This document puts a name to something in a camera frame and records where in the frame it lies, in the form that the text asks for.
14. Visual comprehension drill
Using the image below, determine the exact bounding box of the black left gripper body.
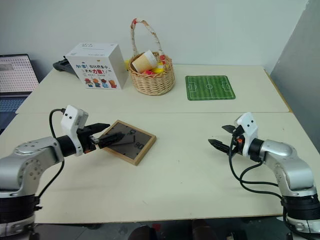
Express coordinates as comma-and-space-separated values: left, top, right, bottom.
76, 125, 100, 154

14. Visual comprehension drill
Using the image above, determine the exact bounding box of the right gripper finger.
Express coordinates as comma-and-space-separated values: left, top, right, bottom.
221, 124, 238, 135
207, 138, 232, 154

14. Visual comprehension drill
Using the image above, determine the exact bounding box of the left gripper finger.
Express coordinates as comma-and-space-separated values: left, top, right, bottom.
85, 122, 111, 134
96, 133, 125, 149

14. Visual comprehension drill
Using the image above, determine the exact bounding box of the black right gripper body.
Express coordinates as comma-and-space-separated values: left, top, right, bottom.
228, 125, 245, 157

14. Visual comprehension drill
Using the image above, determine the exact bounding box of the wooden framed dark board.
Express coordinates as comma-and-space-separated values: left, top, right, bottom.
99, 119, 157, 167

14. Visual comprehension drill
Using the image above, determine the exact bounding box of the laptop computer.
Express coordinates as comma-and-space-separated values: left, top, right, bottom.
0, 53, 40, 136

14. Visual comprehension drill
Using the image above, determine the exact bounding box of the green football field mat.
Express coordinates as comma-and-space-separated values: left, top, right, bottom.
184, 75, 237, 102

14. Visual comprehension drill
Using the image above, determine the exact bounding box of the white printed cardboard box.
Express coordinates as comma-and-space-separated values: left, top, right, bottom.
65, 42, 129, 91

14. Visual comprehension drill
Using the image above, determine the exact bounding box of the black handheld controller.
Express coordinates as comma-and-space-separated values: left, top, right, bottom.
52, 56, 84, 81

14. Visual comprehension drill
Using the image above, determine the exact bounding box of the brown paper cup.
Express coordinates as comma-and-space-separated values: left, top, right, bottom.
131, 49, 158, 74

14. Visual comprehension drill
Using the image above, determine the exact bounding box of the grey partition panel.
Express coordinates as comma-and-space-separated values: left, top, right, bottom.
268, 0, 320, 126

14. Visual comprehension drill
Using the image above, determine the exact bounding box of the dark brown rounded shape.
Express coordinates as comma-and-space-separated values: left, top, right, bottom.
129, 224, 158, 240

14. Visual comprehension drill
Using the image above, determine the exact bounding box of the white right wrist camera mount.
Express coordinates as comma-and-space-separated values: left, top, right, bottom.
235, 111, 259, 157

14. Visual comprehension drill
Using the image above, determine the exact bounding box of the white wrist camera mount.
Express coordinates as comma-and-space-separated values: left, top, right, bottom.
235, 111, 259, 157
60, 104, 89, 157

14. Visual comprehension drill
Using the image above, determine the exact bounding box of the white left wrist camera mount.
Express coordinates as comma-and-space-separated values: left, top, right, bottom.
60, 104, 89, 157

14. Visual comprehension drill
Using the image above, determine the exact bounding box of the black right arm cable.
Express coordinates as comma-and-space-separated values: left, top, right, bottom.
228, 149, 288, 226

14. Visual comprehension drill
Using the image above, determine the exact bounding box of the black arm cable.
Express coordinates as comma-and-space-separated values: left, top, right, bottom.
34, 108, 67, 203
228, 149, 288, 226

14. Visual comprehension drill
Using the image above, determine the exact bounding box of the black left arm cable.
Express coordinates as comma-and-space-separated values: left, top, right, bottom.
34, 108, 67, 203

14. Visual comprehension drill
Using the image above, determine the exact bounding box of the wicker basket with handle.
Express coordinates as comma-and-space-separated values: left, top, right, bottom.
127, 17, 176, 97

